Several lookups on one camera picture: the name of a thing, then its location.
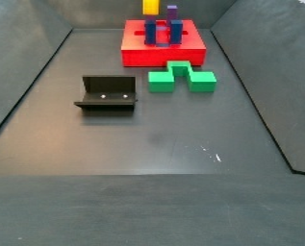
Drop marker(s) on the black angled bracket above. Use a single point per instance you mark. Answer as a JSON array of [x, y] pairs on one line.
[[109, 92]]

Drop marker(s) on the purple U-shaped block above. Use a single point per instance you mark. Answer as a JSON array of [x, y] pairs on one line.
[[172, 13]]

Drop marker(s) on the dark blue U-shaped block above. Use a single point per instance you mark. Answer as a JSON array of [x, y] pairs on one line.
[[162, 35]]

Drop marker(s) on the yellow rectangular block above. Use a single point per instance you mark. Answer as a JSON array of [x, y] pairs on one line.
[[150, 7]]

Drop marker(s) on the red insertion board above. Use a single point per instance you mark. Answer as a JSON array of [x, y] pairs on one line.
[[138, 54]]

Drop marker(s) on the green stepped block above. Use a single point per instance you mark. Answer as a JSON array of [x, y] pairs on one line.
[[200, 81]]

